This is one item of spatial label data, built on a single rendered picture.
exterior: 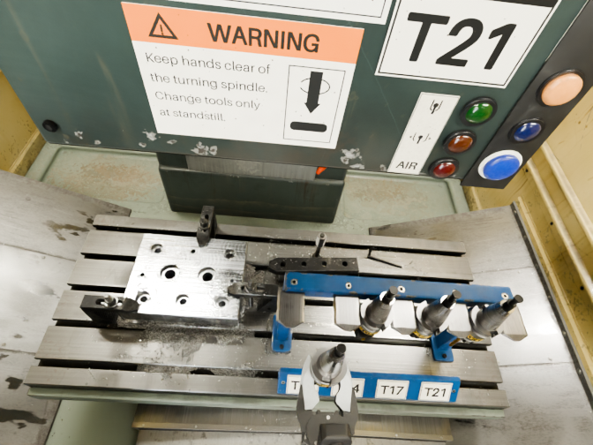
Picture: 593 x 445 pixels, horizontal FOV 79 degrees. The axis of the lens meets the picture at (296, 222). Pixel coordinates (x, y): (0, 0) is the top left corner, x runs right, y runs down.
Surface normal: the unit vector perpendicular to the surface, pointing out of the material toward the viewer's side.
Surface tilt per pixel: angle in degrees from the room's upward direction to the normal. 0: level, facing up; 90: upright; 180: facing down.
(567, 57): 90
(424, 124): 90
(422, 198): 0
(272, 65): 90
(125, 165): 0
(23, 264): 24
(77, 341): 0
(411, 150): 90
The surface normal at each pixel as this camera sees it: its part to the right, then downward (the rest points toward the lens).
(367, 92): -0.03, 0.82
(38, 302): 0.49, -0.49
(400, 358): 0.09, -0.58
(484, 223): -0.33, -0.55
